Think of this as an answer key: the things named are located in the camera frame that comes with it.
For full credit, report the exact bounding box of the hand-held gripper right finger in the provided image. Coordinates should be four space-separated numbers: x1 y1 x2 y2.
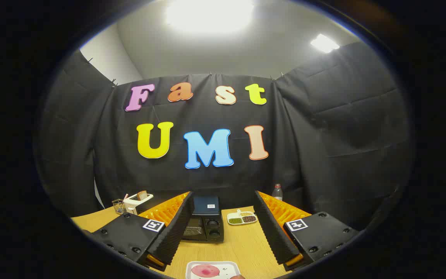
253 190 360 272

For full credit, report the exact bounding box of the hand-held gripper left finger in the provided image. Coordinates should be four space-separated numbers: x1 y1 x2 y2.
82 191 195 272

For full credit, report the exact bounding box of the black toaster oven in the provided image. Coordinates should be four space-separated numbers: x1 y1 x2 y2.
182 196 225 243

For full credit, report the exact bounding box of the pink round meat slice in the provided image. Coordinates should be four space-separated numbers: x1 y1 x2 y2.
191 264 220 278

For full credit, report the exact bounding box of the white food tray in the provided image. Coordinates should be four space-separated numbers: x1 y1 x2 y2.
185 261 242 279

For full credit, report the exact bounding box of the white pop-up toaster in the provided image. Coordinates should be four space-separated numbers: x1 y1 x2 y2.
123 193 154 215

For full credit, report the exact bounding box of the white divided dish with beans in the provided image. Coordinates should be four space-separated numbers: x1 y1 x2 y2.
227 210 257 226

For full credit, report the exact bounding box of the small ceiling light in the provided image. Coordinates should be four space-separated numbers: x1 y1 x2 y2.
310 34 340 53

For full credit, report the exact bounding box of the large ceiling light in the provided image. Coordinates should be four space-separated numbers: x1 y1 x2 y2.
165 0 254 33

